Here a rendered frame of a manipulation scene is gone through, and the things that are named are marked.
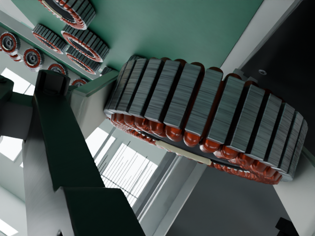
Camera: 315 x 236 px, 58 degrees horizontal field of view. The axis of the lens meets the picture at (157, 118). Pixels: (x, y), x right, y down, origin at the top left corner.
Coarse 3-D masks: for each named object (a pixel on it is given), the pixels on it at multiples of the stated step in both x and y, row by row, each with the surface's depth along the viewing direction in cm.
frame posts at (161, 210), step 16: (256, 80) 33; (176, 160) 41; (192, 160) 32; (176, 176) 31; (192, 176) 31; (160, 192) 31; (176, 192) 31; (144, 208) 40; (160, 208) 30; (176, 208) 30; (144, 224) 30; (160, 224) 30
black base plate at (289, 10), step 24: (312, 0) 18; (288, 24) 21; (312, 24) 20; (264, 48) 26; (288, 48) 24; (312, 48) 22; (264, 72) 30; (288, 72) 27; (312, 72) 25; (288, 96) 32; (312, 96) 29; (312, 120) 34; (312, 144) 41
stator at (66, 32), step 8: (64, 32) 62; (72, 32) 61; (80, 32) 60; (88, 32) 61; (72, 40) 66; (80, 40) 60; (88, 40) 61; (96, 40) 61; (80, 48) 69; (88, 48) 62; (96, 48) 62; (104, 48) 63; (88, 56) 70; (96, 56) 64; (104, 56) 65
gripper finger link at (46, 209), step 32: (64, 96) 11; (32, 128) 10; (64, 128) 9; (32, 160) 9; (64, 160) 7; (32, 192) 8; (64, 192) 5; (96, 192) 6; (32, 224) 7; (64, 224) 5; (96, 224) 5; (128, 224) 5
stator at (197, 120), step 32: (128, 64) 15; (160, 64) 13; (192, 64) 12; (128, 96) 13; (160, 96) 12; (192, 96) 12; (224, 96) 12; (256, 96) 12; (128, 128) 15; (160, 128) 12; (192, 128) 12; (224, 128) 11; (256, 128) 12; (288, 128) 13; (224, 160) 19; (256, 160) 12; (288, 160) 13
